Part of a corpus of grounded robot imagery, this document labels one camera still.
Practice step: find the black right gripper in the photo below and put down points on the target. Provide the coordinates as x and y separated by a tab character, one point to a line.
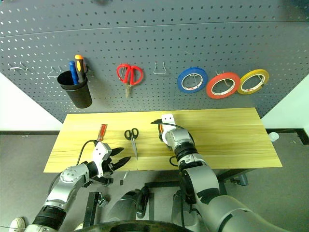
160	130

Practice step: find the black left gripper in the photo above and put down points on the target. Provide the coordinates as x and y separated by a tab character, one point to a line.
108	166

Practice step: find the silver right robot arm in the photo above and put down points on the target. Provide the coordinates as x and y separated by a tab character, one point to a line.
205	188

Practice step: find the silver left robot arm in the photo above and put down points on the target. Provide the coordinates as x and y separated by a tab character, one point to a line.
65	183

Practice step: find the blue tape roll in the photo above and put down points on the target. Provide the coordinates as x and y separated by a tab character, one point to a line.
181	81

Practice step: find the red tape roll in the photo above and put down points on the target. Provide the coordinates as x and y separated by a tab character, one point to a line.
212	87

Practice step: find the gray perforated metal pegboard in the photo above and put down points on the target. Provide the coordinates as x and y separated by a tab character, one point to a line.
154	38

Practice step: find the yellow tape roll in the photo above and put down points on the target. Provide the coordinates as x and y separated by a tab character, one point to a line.
243	82

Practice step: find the silver robot leg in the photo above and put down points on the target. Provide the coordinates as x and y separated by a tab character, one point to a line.
179	207
128	203

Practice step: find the silver peg hook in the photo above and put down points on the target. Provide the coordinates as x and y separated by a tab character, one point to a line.
260	78
197	79
225	79

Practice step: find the dark rounded robot torso edge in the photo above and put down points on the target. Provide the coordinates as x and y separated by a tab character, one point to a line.
135	226

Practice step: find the black plastic cup holder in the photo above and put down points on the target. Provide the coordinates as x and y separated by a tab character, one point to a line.
78	93

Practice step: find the gray caster wheel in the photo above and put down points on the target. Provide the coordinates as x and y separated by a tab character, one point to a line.
241	180

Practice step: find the small white floor object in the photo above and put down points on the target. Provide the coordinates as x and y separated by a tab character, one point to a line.
274	136

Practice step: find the white sneaker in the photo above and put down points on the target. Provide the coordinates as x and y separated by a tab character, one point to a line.
18	222

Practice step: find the white double prong peg hook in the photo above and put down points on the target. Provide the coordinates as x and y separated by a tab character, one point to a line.
15	68

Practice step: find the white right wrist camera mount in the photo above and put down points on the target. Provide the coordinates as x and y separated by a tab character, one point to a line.
167	119

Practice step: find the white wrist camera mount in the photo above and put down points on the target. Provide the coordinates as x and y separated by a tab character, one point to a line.
167	119
101	152

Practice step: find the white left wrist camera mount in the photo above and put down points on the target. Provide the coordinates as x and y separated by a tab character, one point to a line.
101	152

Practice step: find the black table frame leg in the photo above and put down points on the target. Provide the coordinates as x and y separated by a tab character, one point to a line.
90	209

